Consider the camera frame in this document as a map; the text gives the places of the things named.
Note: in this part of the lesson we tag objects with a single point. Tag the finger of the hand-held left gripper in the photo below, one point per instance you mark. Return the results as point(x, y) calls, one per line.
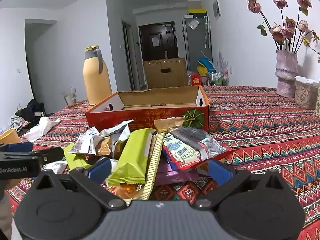
point(20, 146)
point(52, 154)

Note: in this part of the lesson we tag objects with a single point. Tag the white wall panel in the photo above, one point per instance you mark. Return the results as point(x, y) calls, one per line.
point(217, 8)

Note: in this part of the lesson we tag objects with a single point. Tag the yellow box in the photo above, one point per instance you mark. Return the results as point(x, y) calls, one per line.
point(197, 11)

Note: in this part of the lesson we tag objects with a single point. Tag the paper notice on door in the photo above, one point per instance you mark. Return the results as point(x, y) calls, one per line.
point(155, 41)

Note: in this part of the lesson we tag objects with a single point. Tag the yellow thermos jug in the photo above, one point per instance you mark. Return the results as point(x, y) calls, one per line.
point(96, 80)

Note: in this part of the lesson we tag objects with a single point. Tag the grey clothes pile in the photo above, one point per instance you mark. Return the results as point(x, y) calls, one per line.
point(16, 123)

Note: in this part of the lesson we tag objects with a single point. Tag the black bag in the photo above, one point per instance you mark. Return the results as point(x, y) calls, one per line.
point(32, 108)

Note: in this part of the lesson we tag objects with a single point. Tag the tan snack packet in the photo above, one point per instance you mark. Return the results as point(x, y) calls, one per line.
point(170, 125)

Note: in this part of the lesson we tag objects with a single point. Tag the small white grey-print packet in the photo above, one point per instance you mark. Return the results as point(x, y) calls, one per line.
point(85, 142)

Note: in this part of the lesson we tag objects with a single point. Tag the white cloth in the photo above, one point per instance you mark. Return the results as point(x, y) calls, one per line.
point(40, 130)

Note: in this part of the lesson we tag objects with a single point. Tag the blue plastic item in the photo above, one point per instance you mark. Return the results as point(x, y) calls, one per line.
point(203, 63)

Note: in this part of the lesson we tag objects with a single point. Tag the yellow striped snack packet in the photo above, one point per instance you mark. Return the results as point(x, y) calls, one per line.
point(153, 165)

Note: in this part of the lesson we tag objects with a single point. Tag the clear grey snack packet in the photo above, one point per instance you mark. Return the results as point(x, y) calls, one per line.
point(200, 140)

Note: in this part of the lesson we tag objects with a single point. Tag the orange crumb snack packet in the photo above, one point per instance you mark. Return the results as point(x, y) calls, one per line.
point(125, 191)

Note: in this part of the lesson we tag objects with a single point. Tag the red gift box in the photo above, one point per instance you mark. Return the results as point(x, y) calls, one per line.
point(196, 79)

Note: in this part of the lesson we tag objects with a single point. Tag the grey refrigerator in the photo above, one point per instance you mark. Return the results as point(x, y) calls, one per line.
point(195, 45)

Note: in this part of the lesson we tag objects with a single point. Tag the brown cardboard box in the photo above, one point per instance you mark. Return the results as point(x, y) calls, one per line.
point(165, 76)

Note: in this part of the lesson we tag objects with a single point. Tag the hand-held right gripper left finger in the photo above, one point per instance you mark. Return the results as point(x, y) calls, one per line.
point(98, 170)

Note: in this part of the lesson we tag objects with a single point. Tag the red pumpkin-print cardboard box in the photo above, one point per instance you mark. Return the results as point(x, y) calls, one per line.
point(150, 115)

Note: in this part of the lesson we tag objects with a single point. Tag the pink ceramic vase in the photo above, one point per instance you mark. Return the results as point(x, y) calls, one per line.
point(286, 75)

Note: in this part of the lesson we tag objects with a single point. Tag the white jagged-edge snack packet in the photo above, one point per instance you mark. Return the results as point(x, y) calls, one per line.
point(117, 130)

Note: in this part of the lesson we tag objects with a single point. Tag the plain white snack packet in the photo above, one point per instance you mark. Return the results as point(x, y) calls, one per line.
point(56, 166)

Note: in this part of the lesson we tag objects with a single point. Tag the person's left forearm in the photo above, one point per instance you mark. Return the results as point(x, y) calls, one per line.
point(5, 217)

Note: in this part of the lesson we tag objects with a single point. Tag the dark wooden door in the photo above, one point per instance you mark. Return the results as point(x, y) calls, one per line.
point(160, 52)

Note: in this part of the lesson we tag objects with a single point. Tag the dried rose bouquet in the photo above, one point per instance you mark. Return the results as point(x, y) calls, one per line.
point(278, 33)

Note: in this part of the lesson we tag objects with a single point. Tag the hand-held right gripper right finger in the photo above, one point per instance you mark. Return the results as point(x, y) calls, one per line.
point(220, 171)

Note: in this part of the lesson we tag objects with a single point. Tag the yellow plastic item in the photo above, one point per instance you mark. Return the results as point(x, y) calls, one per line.
point(201, 70)

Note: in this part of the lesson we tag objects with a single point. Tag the purple decorative grass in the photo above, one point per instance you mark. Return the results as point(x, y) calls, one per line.
point(221, 61)

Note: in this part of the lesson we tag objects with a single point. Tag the white umbrella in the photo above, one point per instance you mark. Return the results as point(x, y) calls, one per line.
point(206, 30)

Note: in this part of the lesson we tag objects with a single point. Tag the clear drinking glass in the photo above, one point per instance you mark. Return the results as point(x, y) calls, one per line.
point(70, 100)

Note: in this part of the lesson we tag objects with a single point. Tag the green snack packet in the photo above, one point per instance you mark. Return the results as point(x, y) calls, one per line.
point(75, 158)
point(130, 155)

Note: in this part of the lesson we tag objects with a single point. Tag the red and blue snack packet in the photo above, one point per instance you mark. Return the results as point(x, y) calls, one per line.
point(183, 153)

